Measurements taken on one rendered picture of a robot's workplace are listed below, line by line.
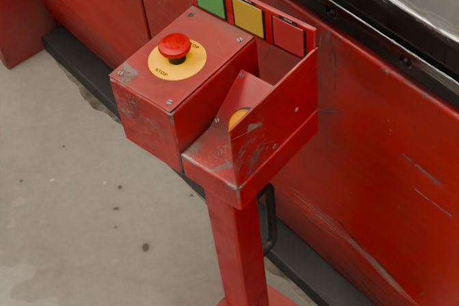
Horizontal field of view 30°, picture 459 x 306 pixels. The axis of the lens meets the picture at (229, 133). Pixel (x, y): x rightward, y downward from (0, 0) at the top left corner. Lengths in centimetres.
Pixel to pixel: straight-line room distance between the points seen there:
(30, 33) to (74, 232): 60
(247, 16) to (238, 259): 41
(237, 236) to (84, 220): 72
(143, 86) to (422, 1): 34
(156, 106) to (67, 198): 97
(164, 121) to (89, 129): 106
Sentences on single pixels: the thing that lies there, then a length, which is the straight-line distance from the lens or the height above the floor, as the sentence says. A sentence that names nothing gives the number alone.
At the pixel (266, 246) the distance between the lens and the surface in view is 141.
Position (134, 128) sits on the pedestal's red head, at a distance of 109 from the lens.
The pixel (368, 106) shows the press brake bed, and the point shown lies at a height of 68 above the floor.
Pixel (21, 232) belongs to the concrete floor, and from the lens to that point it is 193.
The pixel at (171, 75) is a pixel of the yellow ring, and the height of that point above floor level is 78.
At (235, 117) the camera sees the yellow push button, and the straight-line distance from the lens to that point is 104.
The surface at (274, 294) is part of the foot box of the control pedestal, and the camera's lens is 160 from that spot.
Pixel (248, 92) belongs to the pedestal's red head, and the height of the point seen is 74.
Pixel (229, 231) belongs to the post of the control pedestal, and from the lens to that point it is 124.
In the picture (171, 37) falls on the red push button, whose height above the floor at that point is 81.
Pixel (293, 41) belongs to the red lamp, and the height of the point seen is 81.
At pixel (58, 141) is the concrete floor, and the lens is 207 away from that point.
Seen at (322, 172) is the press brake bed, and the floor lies 46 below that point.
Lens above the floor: 150
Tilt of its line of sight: 49 degrees down
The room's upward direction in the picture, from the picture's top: 8 degrees counter-clockwise
